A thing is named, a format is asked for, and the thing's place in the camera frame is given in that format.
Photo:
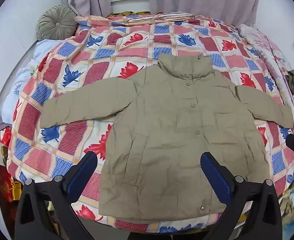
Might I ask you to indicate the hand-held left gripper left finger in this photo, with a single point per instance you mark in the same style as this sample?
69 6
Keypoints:
87 170

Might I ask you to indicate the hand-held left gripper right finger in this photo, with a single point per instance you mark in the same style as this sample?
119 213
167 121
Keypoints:
210 170

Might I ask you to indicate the olive green puffer jacket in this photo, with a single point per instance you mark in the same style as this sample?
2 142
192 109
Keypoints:
174 130

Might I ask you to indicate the blue printed bag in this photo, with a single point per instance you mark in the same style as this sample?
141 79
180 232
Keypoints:
291 202

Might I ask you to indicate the red printed bag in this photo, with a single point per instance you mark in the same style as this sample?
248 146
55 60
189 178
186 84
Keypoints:
5 185

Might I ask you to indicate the pink floral blanket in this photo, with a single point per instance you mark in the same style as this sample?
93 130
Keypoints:
266 45

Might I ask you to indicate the leaf print checked quilt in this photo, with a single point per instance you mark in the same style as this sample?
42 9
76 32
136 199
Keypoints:
107 55

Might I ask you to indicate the round green pleated cushion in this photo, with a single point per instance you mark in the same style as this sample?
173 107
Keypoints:
57 23

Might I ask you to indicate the striped folded cloth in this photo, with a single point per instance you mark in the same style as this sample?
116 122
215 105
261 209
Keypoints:
149 18

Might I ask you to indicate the white shelf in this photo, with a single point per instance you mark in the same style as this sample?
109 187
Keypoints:
129 3

